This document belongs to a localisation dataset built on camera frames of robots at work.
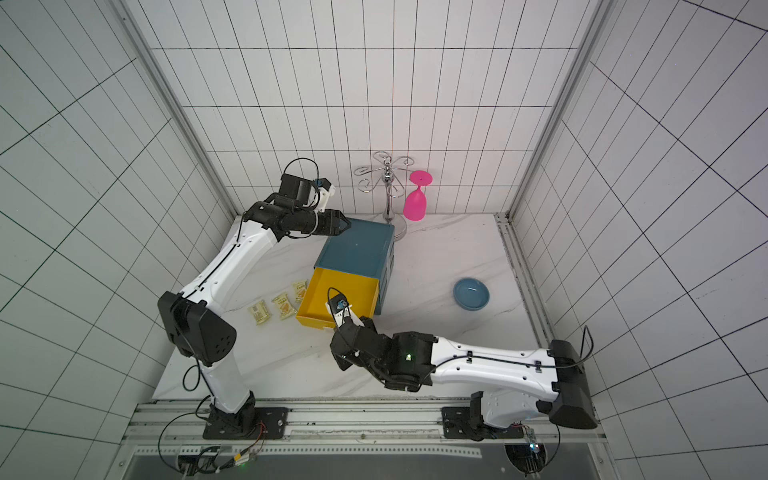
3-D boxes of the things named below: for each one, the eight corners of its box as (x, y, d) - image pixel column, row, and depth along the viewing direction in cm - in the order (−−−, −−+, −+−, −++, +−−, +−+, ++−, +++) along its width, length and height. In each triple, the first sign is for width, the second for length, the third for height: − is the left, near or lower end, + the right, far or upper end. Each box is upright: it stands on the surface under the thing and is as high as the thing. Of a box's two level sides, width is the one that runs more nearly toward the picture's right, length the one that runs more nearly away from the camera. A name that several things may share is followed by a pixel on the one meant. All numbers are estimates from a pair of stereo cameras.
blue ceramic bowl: (456, 312, 94) (458, 306, 91) (451, 283, 101) (453, 277, 98) (489, 312, 94) (492, 306, 91) (482, 283, 101) (485, 277, 98)
